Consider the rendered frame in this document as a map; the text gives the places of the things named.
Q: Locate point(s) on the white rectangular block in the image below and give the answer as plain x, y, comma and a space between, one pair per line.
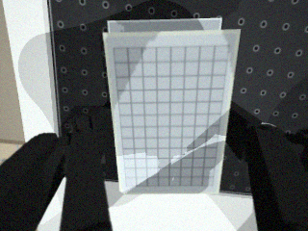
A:
170, 96

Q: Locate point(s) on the grey plate nest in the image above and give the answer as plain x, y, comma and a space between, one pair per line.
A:
164, 25

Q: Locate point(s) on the black perforated breadboard plate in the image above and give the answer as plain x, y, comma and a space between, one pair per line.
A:
271, 78

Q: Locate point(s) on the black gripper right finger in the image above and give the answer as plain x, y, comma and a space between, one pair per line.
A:
278, 179

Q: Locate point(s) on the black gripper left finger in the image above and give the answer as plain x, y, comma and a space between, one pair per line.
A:
25, 197

